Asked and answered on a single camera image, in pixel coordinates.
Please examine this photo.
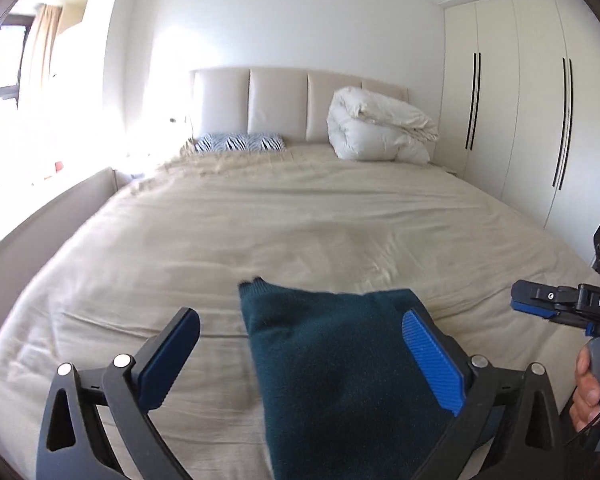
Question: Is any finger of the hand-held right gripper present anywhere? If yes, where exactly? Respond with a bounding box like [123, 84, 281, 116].
[511, 280, 581, 307]
[512, 301, 588, 330]

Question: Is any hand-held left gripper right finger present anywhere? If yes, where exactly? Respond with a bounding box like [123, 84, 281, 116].
[401, 308, 581, 480]

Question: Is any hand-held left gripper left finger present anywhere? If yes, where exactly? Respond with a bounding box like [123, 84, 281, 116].
[36, 306, 202, 480]

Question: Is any dark teal knitted sweater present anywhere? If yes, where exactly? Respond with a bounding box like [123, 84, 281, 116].
[237, 276, 468, 480]

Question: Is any person's right hand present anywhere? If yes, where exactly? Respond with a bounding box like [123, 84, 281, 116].
[569, 344, 600, 434]

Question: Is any bed with beige sheet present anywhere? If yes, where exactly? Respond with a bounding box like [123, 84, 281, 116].
[0, 142, 600, 480]

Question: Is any white folded duvet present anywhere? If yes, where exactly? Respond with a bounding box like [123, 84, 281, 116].
[326, 86, 440, 165]

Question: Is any zebra print pillow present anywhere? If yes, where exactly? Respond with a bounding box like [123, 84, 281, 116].
[192, 132, 287, 153]

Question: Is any beige padded headboard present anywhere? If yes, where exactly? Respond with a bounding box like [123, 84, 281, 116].
[190, 66, 411, 145]

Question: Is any beige curtain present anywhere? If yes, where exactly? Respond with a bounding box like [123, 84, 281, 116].
[19, 2, 63, 111]

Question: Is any dark framed window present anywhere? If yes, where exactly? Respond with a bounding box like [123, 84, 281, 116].
[0, 15, 33, 196]

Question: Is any white wardrobe with black handles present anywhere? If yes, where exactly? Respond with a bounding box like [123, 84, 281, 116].
[442, 0, 600, 266]

